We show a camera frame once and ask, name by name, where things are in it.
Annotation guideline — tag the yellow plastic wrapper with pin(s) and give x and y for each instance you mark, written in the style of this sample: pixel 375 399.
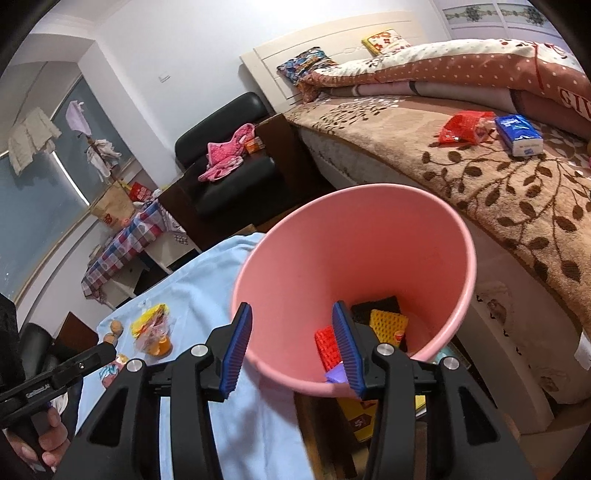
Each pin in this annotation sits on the yellow plastic wrapper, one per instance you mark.
pixel 143 321

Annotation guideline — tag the light blue tablecloth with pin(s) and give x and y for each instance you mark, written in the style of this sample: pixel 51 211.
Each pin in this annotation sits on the light blue tablecloth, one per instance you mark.
pixel 258 438

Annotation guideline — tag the yellow flowered pillow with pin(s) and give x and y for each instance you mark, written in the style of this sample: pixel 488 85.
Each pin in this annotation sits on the yellow flowered pillow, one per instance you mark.
pixel 385 41

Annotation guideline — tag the polka dot quilt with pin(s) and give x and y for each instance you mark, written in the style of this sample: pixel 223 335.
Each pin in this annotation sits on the polka dot quilt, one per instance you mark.
pixel 461 69

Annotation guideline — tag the wooden coat rack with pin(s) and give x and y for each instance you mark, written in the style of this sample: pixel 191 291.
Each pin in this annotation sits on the wooden coat rack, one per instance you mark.
pixel 99 152

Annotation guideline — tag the colourful printed pillow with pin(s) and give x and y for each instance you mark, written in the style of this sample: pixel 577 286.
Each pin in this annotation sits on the colourful printed pillow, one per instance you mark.
pixel 304 64

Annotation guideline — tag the walnut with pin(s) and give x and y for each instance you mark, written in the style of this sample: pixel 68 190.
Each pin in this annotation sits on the walnut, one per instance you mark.
pixel 109 338
pixel 116 327

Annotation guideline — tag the white hanging garment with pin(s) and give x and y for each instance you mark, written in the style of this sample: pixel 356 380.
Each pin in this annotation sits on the white hanging garment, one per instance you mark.
pixel 102 157

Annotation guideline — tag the blue tissue pack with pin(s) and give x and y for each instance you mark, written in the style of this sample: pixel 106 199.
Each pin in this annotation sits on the blue tissue pack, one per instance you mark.
pixel 519 136

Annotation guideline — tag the yellow foam fruit net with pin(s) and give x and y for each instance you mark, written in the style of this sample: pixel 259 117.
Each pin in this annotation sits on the yellow foam fruit net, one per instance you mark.
pixel 388 325

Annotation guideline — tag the small orange box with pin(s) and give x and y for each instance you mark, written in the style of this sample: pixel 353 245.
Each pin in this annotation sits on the small orange box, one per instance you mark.
pixel 254 146

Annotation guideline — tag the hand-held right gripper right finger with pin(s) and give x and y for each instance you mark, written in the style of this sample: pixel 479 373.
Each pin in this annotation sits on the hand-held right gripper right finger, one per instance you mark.
pixel 346 350

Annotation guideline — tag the purple wrapper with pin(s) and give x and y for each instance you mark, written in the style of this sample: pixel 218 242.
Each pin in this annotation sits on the purple wrapper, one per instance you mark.
pixel 336 374

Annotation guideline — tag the pink printed plastic bag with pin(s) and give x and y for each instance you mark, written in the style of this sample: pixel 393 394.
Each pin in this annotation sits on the pink printed plastic bag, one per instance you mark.
pixel 159 327

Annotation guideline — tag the orange peel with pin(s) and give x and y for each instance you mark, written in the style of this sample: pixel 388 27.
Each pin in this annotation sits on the orange peel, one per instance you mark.
pixel 160 347

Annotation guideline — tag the white bed frame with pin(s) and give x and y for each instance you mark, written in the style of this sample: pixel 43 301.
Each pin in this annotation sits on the white bed frame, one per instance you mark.
pixel 277 69

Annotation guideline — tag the red gift bag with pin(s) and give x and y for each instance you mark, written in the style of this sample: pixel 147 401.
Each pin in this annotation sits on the red gift bag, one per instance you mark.
pixel 141 191

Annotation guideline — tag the red mesh packet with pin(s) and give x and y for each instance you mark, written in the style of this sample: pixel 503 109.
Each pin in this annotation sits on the red mesh packet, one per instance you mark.
pixel 461 127

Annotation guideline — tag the white hanging jacket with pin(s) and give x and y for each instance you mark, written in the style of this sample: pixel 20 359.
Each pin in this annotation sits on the white hanging jacket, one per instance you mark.
pixel 32 138

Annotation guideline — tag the black foam fruit net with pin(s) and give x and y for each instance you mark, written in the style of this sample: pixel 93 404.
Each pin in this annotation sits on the black foam fruit net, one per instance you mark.
pixel 369 307

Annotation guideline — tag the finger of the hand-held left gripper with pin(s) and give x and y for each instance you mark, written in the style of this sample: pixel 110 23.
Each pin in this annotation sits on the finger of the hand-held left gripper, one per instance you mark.
pixel 87 364

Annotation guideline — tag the brown leaf blanket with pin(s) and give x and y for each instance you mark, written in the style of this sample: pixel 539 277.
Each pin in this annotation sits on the brown leaf blanket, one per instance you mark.
pixel 508 207

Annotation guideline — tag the lilac hanging cloth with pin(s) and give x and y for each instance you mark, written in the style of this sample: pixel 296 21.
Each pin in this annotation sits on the lilac hanging cloth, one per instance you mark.
pixel 77 117

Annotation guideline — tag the white patterned cloth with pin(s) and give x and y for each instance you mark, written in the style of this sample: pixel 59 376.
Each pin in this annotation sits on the white patterned cloth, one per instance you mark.
pixel 178 235

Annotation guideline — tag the white wardrobe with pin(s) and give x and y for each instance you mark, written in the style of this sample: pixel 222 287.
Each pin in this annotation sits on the white wardrobe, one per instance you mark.
pixel 489 16

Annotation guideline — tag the pink plastic bucket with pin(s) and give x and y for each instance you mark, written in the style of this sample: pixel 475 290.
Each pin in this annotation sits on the pink plastic bucket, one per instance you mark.
pixel 346 249

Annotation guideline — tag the pink garment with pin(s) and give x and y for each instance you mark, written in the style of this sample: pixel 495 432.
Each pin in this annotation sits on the pink garment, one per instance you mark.
pixel 221 159

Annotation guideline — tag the tan woven bag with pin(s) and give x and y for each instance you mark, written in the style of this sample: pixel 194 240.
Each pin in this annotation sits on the tan woven bag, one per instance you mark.
pixel 111 205

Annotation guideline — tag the white paper tag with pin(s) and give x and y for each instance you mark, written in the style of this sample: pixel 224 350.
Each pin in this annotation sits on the white paper tag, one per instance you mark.
pixel 584 350

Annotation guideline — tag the white side table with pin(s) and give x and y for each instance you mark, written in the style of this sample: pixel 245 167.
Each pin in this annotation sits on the white side table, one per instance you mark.
pixel 152 263

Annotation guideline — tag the red foam fruit net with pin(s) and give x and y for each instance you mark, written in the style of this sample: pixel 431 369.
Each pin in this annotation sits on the red foam fruit net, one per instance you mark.
pixel 328 346

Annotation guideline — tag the person's left hand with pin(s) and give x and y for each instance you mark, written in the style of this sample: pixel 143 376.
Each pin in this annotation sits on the person's left hand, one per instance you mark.
pixel 53 438

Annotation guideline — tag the white wall switch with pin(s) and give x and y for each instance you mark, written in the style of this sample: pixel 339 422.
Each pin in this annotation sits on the white wall switch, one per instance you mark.
pixel 165 78

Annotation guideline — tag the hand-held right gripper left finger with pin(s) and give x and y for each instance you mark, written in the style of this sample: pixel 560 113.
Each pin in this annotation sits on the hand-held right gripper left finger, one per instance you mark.
pixel 235 350

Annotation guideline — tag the yellow printed box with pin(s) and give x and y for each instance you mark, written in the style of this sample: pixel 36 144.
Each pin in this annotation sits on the yellow printed box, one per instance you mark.
pixel 360 420

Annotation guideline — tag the checkered tablecloth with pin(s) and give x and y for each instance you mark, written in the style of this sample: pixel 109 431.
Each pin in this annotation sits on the checkered tablecloth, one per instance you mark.
pixel 120 249

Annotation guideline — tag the black leather armchair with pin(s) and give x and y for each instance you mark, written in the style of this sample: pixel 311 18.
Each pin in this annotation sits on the black leather armchair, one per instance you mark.
pixel 34 344
pixel 231 194

